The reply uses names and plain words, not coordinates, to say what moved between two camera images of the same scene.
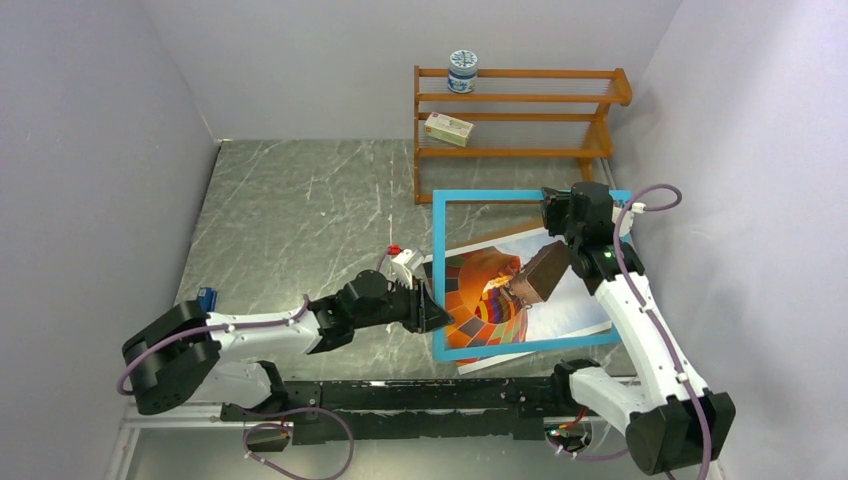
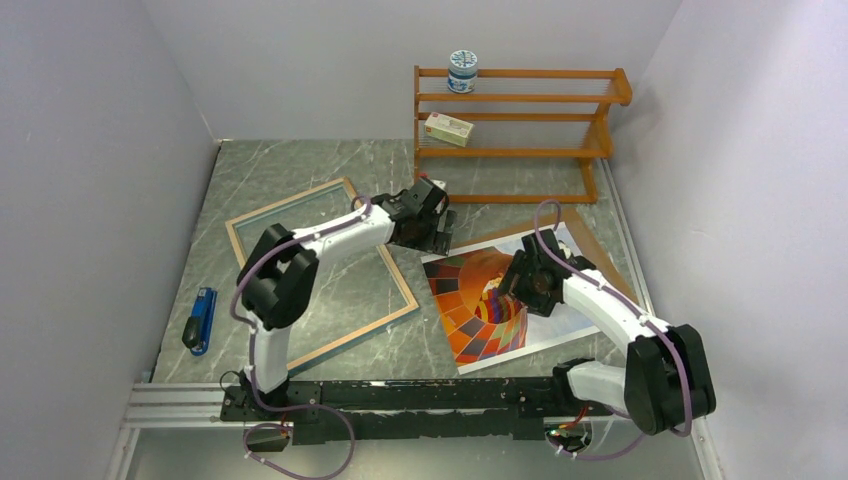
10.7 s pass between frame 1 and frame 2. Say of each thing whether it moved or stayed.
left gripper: moved
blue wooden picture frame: moved
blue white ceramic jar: stayed
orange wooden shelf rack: stayed
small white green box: stayed
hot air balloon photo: stayed
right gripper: moved
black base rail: stayed
